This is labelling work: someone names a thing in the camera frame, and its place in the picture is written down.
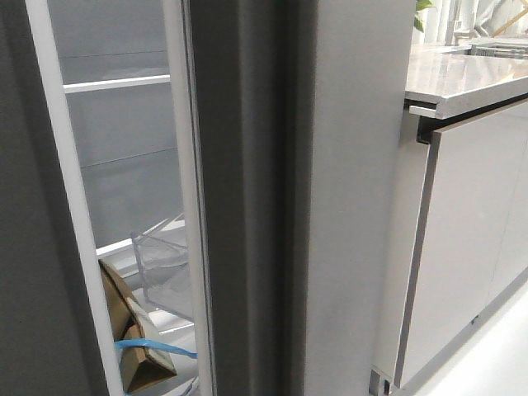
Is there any dark grey fridge door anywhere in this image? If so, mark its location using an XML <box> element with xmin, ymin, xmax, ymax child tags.
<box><xmin>1</xmin><ymin>1</ymin><xmax>122</xmax><ymax>395</ymax></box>

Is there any grey fridge cabinet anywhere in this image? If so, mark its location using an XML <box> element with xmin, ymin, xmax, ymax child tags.
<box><xmin>46</xmin><ymin>0</ymin><xmax>418</xmax><ymax>396</ymax></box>

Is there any clear plastic fridge drawer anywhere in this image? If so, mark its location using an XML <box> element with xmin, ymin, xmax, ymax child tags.
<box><xmin>132</xmin><ymin>219</ymin><xmax>193</xmax><ymax>321</ymax></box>

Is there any white upper fridge shelf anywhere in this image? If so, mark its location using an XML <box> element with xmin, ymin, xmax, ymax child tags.
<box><xmin>63</xmin><ymin>74</ymin><xmax>171</xmax><ymax>94</ymax></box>

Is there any grey kitchen counter cabinet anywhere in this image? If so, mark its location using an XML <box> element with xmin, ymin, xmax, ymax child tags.
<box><xmin>370</xmin><ymin>38</ymin><xmax>527</xmax><ymax>395</ymax></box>

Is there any brown cardboard box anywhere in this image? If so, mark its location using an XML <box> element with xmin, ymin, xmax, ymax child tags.
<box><xmin>99</xmin><ymin>260</ymin><xmax>177</xmax><ymax>394</ymax></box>

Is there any green potted plant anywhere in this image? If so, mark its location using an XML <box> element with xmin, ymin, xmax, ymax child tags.
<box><xmin>413</xmin><ymin>0</ymin><xmax>437</xmax><ymax>31</ymax></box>

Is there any silver sink faucet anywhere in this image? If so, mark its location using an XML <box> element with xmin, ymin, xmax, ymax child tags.
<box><xmin>444</xmin><ymin>0</ymin><xmax>475</xmax><ymax>46</ymax></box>

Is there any metal sink dish rack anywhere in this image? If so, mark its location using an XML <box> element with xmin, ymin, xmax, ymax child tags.
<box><xmin>469</xmin><ymin>38</ymin><xmax>527</xmax><ymax>60</ymax></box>

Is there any blue plastic strap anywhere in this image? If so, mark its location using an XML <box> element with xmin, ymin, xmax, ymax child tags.
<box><xmin>114</xmin><ymin>337</ymin><xmax>198</xmax><ymax>359</ymax></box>

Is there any light wooden frame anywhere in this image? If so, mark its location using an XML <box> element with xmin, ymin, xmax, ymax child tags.
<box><xmin>486</xmin><ymin>0</ymin><xmax>527</xmax><ymax>37</ymax></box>

